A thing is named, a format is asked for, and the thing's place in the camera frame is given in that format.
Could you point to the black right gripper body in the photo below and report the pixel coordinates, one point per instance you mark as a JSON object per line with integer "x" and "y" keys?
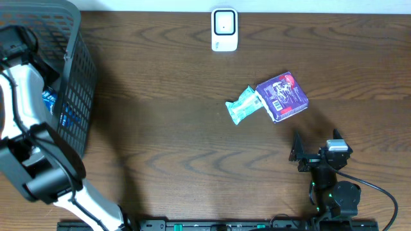
{"x": 309, "y": 163}

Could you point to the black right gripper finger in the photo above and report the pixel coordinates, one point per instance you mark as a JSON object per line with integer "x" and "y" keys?
{"x": 337, "y": 135}
{"x": 297, "y": 150}

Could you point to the purple sanitary pad pack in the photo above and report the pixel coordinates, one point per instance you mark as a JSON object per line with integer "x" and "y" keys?
{"x": 282, "y": 97}

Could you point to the mint green wipes pack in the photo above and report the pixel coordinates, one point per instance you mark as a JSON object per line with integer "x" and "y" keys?
{"x": 247, "y": 103}

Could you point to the blue Oreo cookie pack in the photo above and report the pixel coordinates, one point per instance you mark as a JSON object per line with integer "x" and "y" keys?
{"x": 49, "y": 98}

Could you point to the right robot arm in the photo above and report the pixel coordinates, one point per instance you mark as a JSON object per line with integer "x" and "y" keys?
{"x": 334, "y": 198}

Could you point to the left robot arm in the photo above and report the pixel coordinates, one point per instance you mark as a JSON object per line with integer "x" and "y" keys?
{"x": 45, "y": 127}

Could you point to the white barcode scanner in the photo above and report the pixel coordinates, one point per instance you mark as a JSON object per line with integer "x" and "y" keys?
{"x": 224, "y": 30}

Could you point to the grey plastic mesh basket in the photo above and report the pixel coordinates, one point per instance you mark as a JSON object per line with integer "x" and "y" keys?
{"x": 56, "y": 25}

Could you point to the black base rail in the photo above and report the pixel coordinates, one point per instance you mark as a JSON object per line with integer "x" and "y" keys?
{"x": 281, "y": 223}

